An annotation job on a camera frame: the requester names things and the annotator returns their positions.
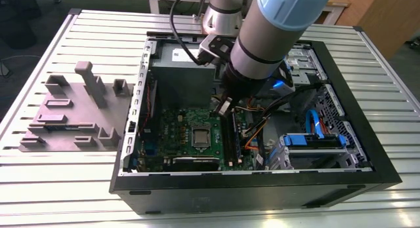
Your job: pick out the metal drive cage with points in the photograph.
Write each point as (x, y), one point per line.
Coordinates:
(301, 75)

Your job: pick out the blue disk carrier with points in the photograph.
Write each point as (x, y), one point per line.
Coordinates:
(297, 140)

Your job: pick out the silver square CPU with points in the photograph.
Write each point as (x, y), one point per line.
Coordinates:
(200, 136)

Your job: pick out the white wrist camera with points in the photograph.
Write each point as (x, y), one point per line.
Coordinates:
(283, 88)

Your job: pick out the RAM stick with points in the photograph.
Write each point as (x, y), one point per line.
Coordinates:
(65, 127)
(236, 137)

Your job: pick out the green motherboard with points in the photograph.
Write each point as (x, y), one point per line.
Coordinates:
(176, 149)

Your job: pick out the metal disk bay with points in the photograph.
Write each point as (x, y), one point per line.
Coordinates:
(318, 151)

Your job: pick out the black PC case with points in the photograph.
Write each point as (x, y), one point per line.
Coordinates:
(228, 196)

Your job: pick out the brown wooden cabinet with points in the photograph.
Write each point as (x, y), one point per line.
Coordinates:
(386, 21)

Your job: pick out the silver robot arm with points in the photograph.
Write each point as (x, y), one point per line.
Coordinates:
(268, 36)

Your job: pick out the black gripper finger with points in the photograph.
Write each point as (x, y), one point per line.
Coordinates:
(223, 107)

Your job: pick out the black graphics card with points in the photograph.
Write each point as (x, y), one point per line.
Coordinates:
(192, 162)

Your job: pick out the grey power supply unit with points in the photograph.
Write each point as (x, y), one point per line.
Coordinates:
(180, 83)

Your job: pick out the black RAM slot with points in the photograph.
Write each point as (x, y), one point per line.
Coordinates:
(226, 139)
(232, 139)

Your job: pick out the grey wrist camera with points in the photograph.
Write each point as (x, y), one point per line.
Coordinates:
(216, 45)

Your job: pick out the wooden desk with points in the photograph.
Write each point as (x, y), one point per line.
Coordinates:
(341, 3)

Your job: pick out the grey parts rack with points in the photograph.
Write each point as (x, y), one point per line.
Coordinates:
(79, 110)

